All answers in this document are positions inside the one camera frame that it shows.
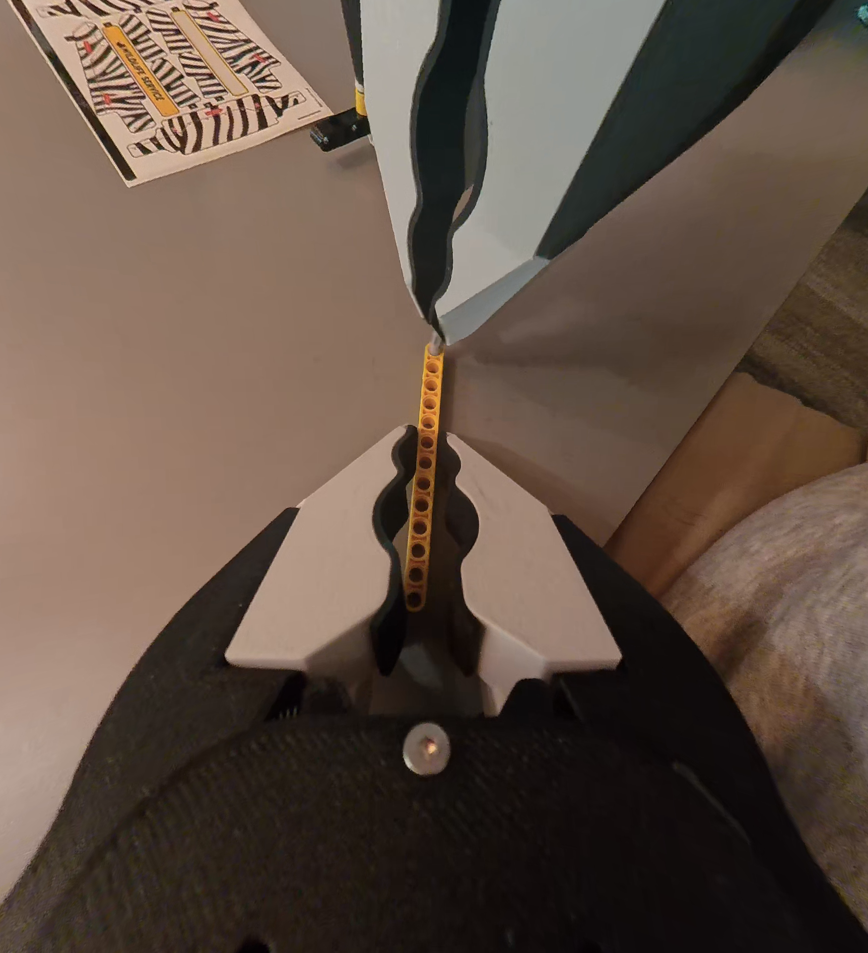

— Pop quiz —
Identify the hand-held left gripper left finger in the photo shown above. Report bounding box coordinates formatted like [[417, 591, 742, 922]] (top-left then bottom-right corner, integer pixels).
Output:
[[224, 423, 420, 717]]

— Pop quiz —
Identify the zebra striped sticker sheet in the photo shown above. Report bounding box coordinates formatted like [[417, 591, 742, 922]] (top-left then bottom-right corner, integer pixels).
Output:
[[5, 0, 334, 187]]

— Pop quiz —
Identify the partly built lego model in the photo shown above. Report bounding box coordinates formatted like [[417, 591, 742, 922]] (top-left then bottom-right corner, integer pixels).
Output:
[[309, 0, 372, 153]]

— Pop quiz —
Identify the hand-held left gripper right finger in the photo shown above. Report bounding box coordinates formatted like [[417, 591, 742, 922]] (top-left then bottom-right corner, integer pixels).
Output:
[[437, 430, 623, 717]]

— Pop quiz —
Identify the yellow lego beam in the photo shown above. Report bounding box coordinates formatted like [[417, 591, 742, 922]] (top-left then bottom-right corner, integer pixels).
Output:
[[404, 342, 446, 613]]

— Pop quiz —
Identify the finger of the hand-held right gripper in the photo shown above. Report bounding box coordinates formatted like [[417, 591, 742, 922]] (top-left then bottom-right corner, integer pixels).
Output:
[[350, 0, 481, 332], [434, 0, 669, 345]]

